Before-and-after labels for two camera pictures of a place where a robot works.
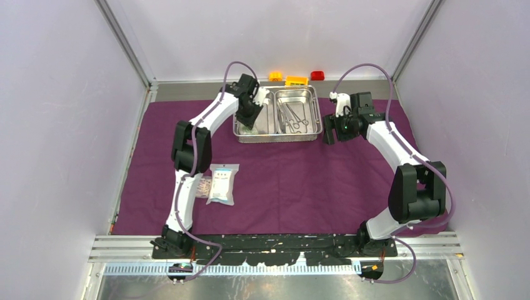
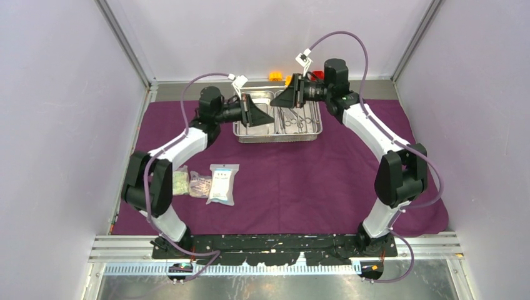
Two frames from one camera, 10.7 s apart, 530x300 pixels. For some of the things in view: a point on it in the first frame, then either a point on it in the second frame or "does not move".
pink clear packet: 204,187 does not move
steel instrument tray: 291,114 does not move
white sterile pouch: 222,184 does not move
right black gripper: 330,122 → 288,99
